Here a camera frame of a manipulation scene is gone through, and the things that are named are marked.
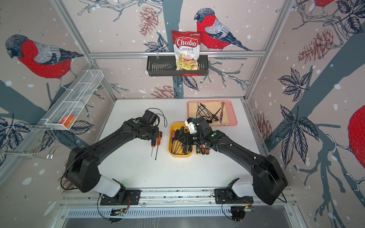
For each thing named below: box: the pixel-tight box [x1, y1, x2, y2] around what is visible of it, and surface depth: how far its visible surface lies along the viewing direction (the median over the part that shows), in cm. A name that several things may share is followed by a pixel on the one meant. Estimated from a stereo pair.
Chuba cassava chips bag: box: [171, 30, 202, 71], surface depth 85 cm
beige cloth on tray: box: [188, 101, 230, 126], surface depth 113 cm
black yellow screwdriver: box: [196, 144, 202, 156], surface depth 90 cm
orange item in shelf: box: [59, 115, 75, 129], surface depth 67 cm
